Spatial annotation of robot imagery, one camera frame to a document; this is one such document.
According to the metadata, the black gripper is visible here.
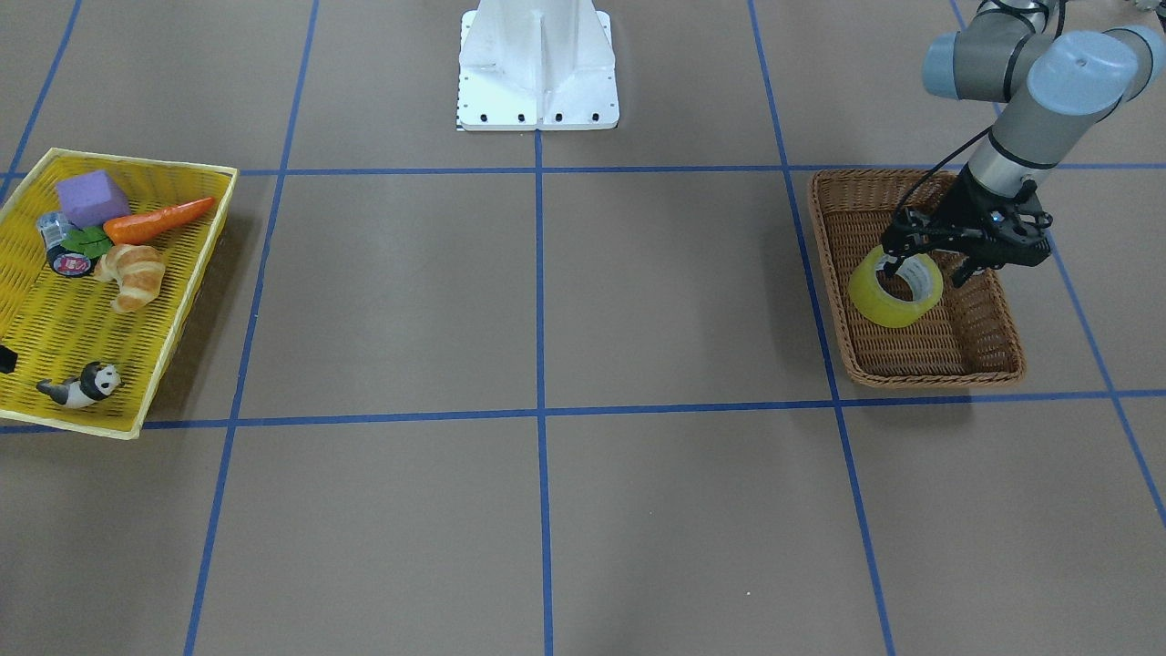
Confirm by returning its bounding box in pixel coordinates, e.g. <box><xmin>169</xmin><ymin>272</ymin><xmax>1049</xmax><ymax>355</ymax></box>
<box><xmin>877</xmin><ymin>171</ymin><xmax>1053</xmax><ymax>288</ymax></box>

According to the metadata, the yellow clear tape roll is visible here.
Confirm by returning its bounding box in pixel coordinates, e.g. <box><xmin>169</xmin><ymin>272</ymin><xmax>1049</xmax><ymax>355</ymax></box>
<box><xmin>848</xmin><ymin>246</ymin><xmax>944</xmax><ymax>329</ymax></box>

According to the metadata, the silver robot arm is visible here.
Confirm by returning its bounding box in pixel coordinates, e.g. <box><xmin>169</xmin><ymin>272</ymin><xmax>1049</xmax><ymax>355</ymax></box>
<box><xmin>880</xmin><ymin>1</ymin><xmax>1163</xmax><ymax>287</ymax></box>

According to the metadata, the yellow plastic mesh basket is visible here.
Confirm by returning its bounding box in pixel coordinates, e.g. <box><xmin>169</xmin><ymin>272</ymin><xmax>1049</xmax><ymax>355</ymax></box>
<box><xmin>1</xmin><ymin>147</ymin><xmax>239</xmax><ymax>440</ymax></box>

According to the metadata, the brown wicker basket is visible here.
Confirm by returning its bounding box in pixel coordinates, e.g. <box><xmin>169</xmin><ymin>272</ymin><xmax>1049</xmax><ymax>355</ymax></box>
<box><xmin>807</xmin><ymin>168</ymin><xmax>1026</xmax><ymax>389</ymax></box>

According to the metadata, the panda figurine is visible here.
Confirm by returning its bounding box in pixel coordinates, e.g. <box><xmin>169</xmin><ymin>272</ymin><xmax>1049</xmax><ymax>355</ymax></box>
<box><xmin>35</xmin><ymin>361</ymin><xmax>121</xmax><ymax>408</ymax></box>

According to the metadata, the toy croissant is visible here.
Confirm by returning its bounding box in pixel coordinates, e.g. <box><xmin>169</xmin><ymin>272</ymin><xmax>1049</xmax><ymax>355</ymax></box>
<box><xmin>93</xmin><ymin>244</ymin><xmax>166</xmax><ymax>313</ymax></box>

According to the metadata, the purple foam block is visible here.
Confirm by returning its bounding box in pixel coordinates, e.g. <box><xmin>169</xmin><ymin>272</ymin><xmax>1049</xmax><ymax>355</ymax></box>
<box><xmin>55</xmin><ymin>169</ymin><xmax>132</xmax><ymax>230</ymax></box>

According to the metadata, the orange toy carrot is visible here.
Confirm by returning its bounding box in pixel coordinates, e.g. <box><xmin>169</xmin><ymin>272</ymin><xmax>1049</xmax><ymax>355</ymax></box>
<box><xmin>66</xmin><ymin>198</ymin><xmax>217</xmax><ymax>259</ymax></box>

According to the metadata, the black camera cable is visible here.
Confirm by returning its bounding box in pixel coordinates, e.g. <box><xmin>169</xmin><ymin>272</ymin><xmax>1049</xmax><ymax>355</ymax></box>
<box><xmin>893</xmin><ymin>128</ymin><xmax>993</xmax><ymax>230</ymax></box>

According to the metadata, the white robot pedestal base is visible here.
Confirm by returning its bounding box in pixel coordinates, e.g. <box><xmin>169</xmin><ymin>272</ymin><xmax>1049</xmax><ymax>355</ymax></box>
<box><xmin>455</xmin><ymin>1</ymin><xmax>620</xmax><ymax>132</ymax></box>

